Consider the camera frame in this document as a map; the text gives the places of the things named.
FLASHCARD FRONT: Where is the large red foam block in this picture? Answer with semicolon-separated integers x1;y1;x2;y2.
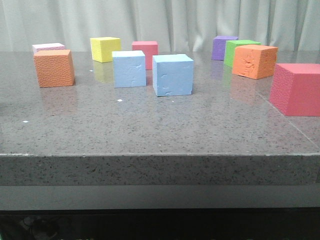
269;63;320;117

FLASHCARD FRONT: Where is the left orange foam block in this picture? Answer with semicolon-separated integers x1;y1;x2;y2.
33;49;75;88

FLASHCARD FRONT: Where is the grey curtain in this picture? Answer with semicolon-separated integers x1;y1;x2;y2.
0;0;320;52

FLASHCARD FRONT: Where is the pink foam block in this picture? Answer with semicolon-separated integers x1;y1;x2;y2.
32;42;66;54

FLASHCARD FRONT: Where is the yellow foam block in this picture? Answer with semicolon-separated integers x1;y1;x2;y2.
90;37;121;63

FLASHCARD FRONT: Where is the green foam block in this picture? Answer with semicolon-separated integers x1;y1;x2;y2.
224;40;261;67

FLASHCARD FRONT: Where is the blue foam block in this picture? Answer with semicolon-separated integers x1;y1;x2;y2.
112;50;147;88
152;54;194;97

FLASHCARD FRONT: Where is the orange foam block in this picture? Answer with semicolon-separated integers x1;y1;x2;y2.
232;44;278;80
33;49;75;88

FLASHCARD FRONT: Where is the right orange foam block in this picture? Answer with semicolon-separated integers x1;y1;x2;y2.
232;44;278;80

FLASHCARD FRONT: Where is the middle red foam block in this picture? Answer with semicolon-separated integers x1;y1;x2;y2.
131;41;158;70

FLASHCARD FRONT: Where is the purple foam block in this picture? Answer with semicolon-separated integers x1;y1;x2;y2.
211;35;239;61

